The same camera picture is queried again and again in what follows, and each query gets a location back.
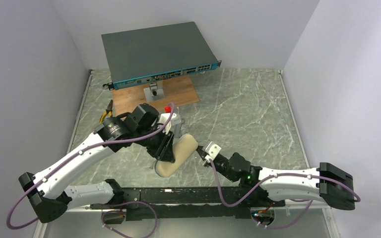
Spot grey network switch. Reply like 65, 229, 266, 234
101, 22, 221, 90

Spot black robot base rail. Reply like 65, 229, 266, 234
90, 185, 286, 221

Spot grey metal stand bracket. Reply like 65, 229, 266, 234
143, 81, 165, 103

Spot beige umbrella case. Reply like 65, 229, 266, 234
154, 134, 198, 178

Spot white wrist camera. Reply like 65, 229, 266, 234
157, 106, 181, 134
202, 141, 222, 162

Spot yellow handled pliers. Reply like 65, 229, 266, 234
99, 100, 113, 124

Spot wooden base board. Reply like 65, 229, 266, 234
113, 76, 199, 115

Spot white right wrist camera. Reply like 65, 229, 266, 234
202, 141, 222, 162

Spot grey plastic bracket piece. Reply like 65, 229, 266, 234
174, 119, 185, 138

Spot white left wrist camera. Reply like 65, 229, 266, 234
157, 106, 181, 134

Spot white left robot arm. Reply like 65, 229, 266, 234
19, 104, 178, 223

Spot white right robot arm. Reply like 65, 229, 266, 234
196, 144, 361, 211

